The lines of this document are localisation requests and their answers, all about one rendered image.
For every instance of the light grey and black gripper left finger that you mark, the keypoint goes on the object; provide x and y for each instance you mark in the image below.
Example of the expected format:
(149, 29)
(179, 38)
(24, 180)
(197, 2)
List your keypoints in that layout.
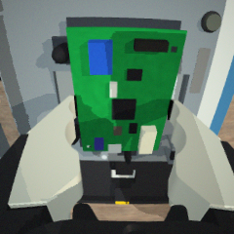
(40, 175)

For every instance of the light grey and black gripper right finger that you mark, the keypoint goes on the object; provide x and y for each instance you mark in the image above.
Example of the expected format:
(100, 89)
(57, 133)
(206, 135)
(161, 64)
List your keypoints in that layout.
(202, 177)

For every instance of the green circuit board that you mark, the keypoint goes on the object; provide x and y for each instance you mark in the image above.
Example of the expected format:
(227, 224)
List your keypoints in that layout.
(123, 80)

